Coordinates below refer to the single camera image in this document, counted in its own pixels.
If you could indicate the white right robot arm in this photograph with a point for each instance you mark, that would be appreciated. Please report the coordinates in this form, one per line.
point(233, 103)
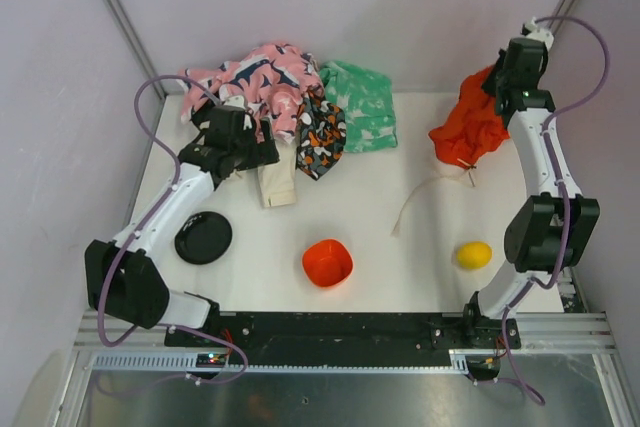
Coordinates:
point(551, 230)

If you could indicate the beige zippered jacket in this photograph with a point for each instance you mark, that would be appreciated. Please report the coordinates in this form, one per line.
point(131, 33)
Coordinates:
point(277, 181)

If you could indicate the aluminium frame rail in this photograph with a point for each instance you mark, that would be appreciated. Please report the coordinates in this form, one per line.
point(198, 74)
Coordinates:
point(193, 352)

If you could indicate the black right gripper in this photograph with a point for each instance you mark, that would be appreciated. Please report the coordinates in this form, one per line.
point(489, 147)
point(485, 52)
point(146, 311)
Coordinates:
point(500, 75)

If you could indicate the orange plastic cup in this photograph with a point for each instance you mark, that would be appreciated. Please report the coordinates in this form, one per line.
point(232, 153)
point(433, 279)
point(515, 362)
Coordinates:
point(327, 263)

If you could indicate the green white tie-dye cloth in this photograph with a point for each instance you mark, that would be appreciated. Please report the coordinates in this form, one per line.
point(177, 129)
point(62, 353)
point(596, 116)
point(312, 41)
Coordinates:
point(365, 97)

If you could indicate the yellow lemon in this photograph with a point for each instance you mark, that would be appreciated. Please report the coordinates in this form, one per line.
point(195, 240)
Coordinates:
point(474, 255)

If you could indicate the orange red cloth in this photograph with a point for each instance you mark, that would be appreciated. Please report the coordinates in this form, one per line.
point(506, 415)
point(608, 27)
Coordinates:
point(472, 129)

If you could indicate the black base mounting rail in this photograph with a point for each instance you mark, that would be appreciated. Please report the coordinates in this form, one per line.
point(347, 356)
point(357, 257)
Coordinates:
point(359, 340)

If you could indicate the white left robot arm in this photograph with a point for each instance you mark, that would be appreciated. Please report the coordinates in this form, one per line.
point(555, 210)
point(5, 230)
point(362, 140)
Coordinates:
point(123, 275)

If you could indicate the black round plate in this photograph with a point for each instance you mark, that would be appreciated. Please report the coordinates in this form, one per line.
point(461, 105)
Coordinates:
point(204, 238)

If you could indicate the pink navy patterned cloth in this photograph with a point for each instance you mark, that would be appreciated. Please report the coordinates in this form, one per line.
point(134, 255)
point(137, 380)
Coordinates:
point(273, 79)

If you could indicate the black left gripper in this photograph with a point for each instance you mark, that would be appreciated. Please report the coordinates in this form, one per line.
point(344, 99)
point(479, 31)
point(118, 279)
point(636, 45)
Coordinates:
point(267, 148)

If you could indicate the black orange patterned cloth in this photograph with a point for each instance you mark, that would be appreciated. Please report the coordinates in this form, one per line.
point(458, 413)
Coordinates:
point(321, 133)

